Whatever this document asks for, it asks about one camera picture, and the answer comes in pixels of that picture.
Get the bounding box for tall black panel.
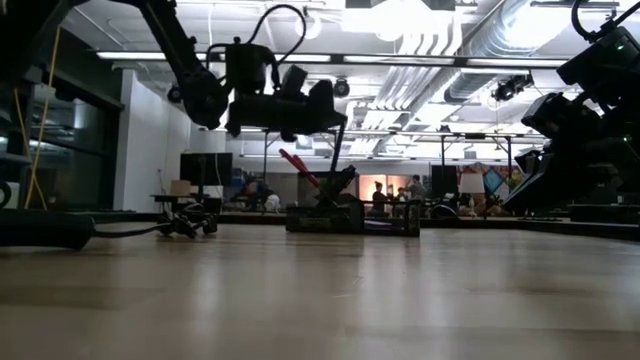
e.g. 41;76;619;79
430;164;459;202

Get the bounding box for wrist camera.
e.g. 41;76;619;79
519;92;604;143
278;64;309;101

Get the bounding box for yellow cable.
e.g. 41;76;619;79
13;24;62;211

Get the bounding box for white-shade table lamp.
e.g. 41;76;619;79
457;172;487;217

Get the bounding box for purple sticky note pad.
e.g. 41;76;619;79
364;218;409;231

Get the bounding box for colourful wall mural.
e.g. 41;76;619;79
455;161;524;217

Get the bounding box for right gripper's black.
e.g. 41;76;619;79
502;107;640;214

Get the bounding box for LED light bar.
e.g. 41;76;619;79
94;49;569;69

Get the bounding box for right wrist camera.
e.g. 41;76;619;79
519;92;604;143

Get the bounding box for black monitor on stand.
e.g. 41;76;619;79
179;152;234;202

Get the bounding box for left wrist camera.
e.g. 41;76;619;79
278;64;309;101

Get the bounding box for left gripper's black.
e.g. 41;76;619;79
224;43;349;143

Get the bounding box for black rig camera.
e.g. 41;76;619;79
490;73;535;103

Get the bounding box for red grey-handled scissors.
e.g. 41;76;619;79
278;148;321;189

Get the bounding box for person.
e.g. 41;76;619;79
242;177;282;214
370;180;389;217
405;174;427;201

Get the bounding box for black mesh desk organizer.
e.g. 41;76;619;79
285;169;422;238

